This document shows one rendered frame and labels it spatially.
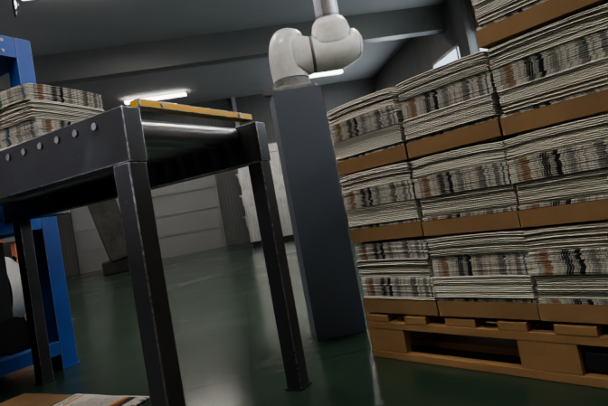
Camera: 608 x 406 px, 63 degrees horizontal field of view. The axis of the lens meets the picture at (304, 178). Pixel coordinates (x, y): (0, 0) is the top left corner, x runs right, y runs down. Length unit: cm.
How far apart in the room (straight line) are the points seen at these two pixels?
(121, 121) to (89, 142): 11
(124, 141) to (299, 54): 113
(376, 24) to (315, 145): 617
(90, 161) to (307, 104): 105
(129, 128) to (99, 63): 670
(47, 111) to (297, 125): 89
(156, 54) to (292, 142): 584
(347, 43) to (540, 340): 131
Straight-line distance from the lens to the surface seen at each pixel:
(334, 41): 210
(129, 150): 110
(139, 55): 772
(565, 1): 129
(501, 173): 133
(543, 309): 136
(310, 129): 199
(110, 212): 914
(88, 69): 782
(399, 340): 164
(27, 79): 271
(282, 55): 208
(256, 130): 149
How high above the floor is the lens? 52
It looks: 3 degrees up
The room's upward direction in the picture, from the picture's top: 10 degrees counter-clockwise
